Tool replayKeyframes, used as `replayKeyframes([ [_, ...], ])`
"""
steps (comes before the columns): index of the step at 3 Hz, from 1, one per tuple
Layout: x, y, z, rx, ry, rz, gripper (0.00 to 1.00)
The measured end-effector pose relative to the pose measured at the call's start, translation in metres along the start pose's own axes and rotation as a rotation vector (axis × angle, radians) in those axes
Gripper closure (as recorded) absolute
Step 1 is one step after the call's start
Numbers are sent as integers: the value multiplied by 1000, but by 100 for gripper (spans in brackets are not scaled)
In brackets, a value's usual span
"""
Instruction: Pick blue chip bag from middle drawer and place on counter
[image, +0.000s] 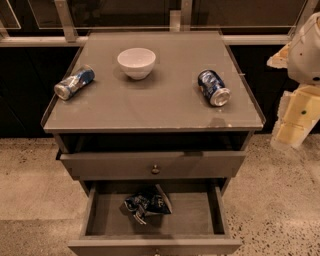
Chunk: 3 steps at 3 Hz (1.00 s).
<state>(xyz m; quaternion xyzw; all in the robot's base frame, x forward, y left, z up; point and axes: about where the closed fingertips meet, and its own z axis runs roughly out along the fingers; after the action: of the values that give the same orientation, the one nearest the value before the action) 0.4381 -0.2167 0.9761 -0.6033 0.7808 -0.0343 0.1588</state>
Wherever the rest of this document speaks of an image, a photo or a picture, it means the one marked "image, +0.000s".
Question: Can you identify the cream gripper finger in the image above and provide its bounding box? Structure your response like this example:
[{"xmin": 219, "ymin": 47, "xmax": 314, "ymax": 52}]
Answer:
[
  {"xmin": 267, "ymin": 43, "xmax": 290, "ymax": 69},
  {"xmin": 271, "ymin": 84, "xmax": 320, "ymax": 148}
]

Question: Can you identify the white ceramic bowl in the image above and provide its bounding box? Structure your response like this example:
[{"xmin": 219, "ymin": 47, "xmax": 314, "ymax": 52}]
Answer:
[{"xmin": 117, "ymin": 48, "xmax": 156, "ymax": 80}]

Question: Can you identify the blue chip bag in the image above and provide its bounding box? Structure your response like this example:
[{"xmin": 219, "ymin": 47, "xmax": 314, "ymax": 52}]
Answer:
[{"xmin": 124, "ymin": 184, "xmax": 172, "ymax": 225}]

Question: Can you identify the crushed blue can left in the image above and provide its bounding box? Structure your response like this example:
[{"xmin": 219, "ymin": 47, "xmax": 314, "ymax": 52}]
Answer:
[{"xmin": 54, "ymin": 65, "xmax": 95, "ymax": 101}]

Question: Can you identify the grey open middle drawer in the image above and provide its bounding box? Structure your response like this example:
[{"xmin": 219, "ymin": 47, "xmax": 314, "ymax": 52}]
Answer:
[{"xmin": 68, "ymin": 180, "xmax": 241, "ymax": 256}]

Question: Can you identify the blue soda can right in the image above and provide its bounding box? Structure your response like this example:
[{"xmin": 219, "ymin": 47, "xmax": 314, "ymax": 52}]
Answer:
[{"xmin": 198, "ymin": 70, "xmax": 231, "ymax": 107}]

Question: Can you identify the metal window railing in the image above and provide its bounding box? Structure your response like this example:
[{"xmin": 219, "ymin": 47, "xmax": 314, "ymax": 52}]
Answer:
[{"xmin": 0, "ymin": 0, "xmax": 320, "ymax": 48}]

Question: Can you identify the brass top drawer knob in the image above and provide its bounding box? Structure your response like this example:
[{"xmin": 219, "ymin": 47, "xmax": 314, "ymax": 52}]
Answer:
[{"xmin": 151, "ymin": 165, "xmax": 160, "ymax": 175}]

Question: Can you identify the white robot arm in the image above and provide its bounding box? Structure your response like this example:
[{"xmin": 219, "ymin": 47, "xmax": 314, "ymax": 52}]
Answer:
[{"xmin": 267, "ymin": 12, "xmax": 320, "ymax": 148}]

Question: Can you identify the grey drawer cabinet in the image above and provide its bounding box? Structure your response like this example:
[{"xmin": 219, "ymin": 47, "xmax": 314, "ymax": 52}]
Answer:
[{"xmin": 40, "ymin": 30, "xmax": 267, "ymax": 256}]

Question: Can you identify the grey top drawer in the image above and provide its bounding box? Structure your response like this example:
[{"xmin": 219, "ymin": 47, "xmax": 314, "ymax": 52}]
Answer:
[{"xmin": 60, "ymin": 151, "xmax": 245, "ymax": 180}]

